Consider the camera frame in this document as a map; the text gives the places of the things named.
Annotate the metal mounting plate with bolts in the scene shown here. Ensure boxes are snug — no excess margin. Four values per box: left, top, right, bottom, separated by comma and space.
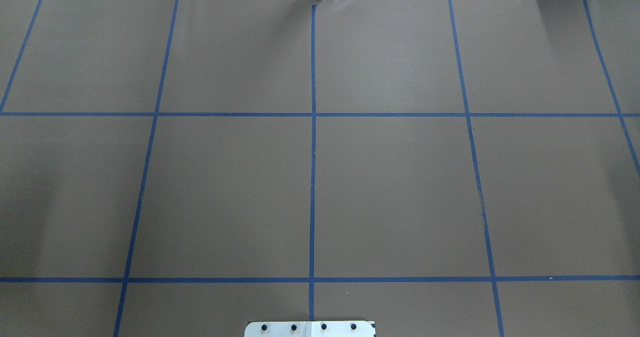
244, 320, 377, 337

